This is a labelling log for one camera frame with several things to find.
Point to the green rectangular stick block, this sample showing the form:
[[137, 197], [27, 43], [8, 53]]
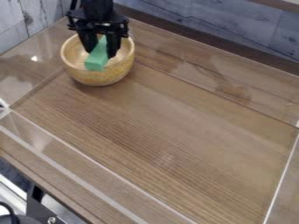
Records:
[[97, 57]]

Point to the wooden bowl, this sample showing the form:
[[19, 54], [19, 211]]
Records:
[[116, 69]]

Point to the black table leg bracket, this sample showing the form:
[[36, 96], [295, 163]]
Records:
[[36, 210]]

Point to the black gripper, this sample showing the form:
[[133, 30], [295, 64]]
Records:
[[95, 16]]

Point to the clear acrylic tray wall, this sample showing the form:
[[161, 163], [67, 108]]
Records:
[[181, 145]]

